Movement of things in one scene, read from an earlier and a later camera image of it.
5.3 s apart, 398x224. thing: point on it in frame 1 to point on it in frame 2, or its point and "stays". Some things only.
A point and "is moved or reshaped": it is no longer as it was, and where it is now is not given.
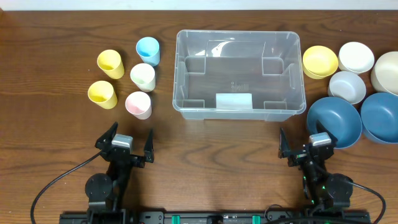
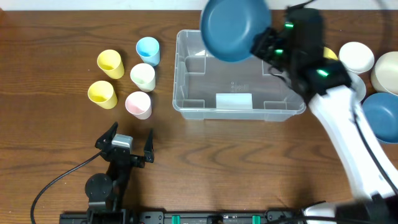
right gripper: x=302 y=155 to x=268 y=47
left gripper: x=128 y=157 stays
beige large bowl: x=384 y=74 stays
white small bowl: x=356 y=58 stays
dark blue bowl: x=379 y=115 stays
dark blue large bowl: x=339 y=116 is moved or reshaped
